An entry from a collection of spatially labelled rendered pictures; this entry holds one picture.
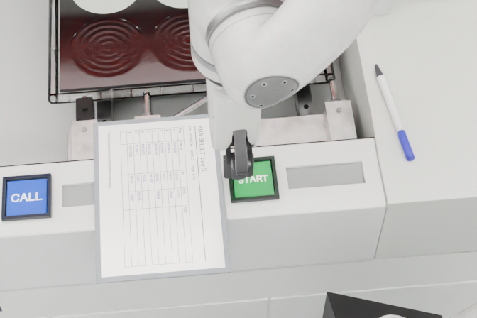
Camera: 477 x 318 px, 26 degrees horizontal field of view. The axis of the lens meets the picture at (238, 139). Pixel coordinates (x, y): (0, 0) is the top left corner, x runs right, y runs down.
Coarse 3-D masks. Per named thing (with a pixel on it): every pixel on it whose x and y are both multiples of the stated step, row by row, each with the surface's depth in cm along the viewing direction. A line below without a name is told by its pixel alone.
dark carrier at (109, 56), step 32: (64, 0) 142; (64, 32) 139; (96, 32) 139; (128, 32) 139; (160, 32) 139; (64, 64) 136; (96, 64) 136; (128, 64) 136; (160, 64) 136; (192, 64) 136
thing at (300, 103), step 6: (300, 90) 140; (306, 90) 140; (300, 96) 140; (306, 96) 140; (300, 102) 139; (306, 102) 139; (312, 102) 139; (300, 108) 138; (306, 108) 138; (312, 108) 138; (300, 114) 138; (306, 114) 138; (312, 114) 138
